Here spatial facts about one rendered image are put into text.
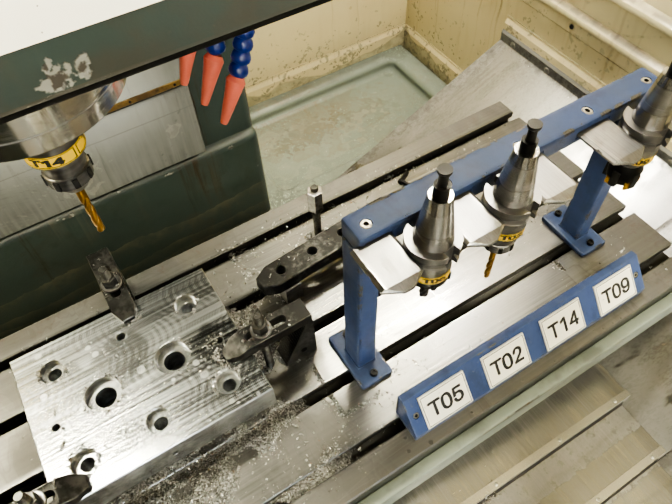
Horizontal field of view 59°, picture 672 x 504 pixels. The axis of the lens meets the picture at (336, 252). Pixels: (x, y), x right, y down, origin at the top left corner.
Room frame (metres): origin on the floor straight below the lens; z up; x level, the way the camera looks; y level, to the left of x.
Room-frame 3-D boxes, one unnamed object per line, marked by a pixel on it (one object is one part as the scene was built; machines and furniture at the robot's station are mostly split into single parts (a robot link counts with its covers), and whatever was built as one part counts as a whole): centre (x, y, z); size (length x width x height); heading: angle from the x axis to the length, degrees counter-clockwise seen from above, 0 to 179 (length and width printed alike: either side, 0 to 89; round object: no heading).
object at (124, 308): (0.48, 0.33, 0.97); 0.13 x 0.03 x 0.15; 30
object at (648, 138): (0.54, -0.39, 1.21); 0.06 x 0.06 x 0.03
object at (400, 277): (0.35, -0.06, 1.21); 0.07 x 0.05 x 0.01; 30
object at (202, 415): (0.34, 0.27, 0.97); 0.29 x 0.23 x 0.05; 120
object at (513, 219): (0.43, -0.20, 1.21); 0.06 x 0.06 x 0.03
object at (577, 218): (0.61, -0.41, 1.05); 0.10 x 0.05 x 0.30; 30
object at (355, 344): (0.40, -0.03, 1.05); 0.10 x 0.05 x 0.30; 30
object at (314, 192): (0.63, 0.03, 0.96); 0.03 x 0.03 x 0.13
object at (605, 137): (0.51, -0.34, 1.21); 0.07 x 0.05 x 0.01; 30
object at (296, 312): (0.39, 0.10, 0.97); 0.13 x 0.03 x 0.15; 120
